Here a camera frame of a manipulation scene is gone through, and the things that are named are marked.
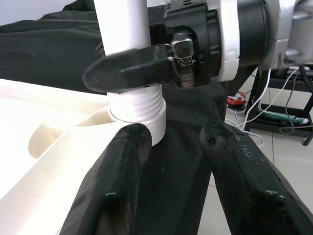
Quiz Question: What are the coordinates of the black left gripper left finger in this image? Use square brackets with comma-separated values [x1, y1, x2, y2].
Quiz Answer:
[60, 122, 153, 235]

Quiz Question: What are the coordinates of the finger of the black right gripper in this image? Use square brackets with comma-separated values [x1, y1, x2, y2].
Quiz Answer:
[82, 43, 177, 94]

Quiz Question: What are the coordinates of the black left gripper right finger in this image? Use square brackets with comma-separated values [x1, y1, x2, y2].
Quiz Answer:
[199, 121, 313, 235]

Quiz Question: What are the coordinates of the white plastic table leg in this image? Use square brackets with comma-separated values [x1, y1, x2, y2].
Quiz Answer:
[94, 0, 167, 123]

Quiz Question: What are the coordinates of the white plastic table top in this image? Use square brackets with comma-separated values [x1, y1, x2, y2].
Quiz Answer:
[0, 78, 167, 235]

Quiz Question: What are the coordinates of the red round floor device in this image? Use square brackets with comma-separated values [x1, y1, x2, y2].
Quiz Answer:
[226, 92, 247, 108]

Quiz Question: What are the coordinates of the green power strip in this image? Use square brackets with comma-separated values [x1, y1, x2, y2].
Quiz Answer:
[265, 110, 310, 124]

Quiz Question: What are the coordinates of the black table cloth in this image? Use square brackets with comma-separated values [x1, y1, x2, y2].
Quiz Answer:
[0, 9, 228, 235]

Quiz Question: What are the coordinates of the black metal floor rack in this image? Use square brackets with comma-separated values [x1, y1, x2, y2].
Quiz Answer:
[244, 66, 313, 147]

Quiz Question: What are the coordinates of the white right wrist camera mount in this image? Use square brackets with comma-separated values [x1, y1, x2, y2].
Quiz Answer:
[215, 0, 243, 83]

